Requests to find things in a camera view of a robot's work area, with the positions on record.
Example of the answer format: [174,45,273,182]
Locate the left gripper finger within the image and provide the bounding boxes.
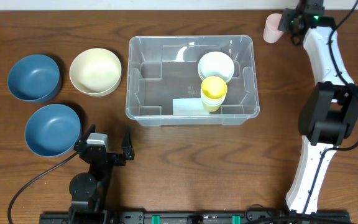
[74,124,96,152]
[121,128,135,160]

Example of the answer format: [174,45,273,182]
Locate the pink cup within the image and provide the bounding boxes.
[263,13,283,44]

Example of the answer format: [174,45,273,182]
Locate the blue bowl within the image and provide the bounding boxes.
[24,104,81,157]
[7,54,62,103]

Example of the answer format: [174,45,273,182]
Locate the cream bowl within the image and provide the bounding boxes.
[69,48,122,97]

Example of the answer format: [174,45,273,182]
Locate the white small bowl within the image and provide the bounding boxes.
[198,52,235,83]

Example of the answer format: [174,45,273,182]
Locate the yellow cup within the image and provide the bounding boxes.
[201,76,227,97]
[202,101,222,112]

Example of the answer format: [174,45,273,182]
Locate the cream white cup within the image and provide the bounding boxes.
[201,91,226,101]

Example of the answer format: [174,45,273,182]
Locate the light blue cup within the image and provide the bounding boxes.
[201,95,226,106]

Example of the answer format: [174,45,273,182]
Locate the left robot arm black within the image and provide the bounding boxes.
[68,125,135,224]

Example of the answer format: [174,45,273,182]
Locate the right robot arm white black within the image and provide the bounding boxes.
[278,1,358,215]

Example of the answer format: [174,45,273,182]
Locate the clear plastic storage container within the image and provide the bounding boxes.
[126,35,260,126]

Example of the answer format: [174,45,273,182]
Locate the left black cable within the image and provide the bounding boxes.
[7,151,80,224]

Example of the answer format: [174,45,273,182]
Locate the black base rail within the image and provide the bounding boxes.
[39,210,351,224]

